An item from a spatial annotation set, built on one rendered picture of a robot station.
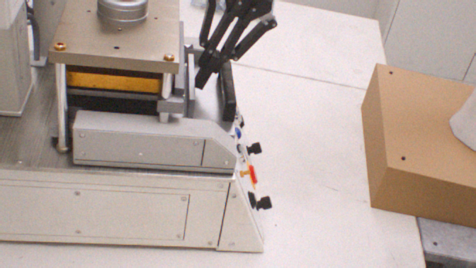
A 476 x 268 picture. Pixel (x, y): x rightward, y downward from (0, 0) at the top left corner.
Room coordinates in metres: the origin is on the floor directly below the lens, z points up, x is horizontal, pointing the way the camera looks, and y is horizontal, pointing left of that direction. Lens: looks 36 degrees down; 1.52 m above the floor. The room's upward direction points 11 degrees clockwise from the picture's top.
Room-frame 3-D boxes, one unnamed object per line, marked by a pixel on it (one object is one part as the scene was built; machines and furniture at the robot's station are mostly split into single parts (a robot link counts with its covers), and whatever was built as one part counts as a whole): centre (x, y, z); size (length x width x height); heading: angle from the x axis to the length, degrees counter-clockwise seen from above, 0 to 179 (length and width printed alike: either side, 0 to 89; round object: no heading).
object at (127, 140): (0.69, 0.13, 0.96); 0.25 x 0.05 x 0.07; 102
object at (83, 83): (0.82, 0.23, 1.07); 0.22 x 0.17 x 0.10; 12
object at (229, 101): (0.85, 0.05, 0.99); 0.15 x 0.02 x 0.04; 12
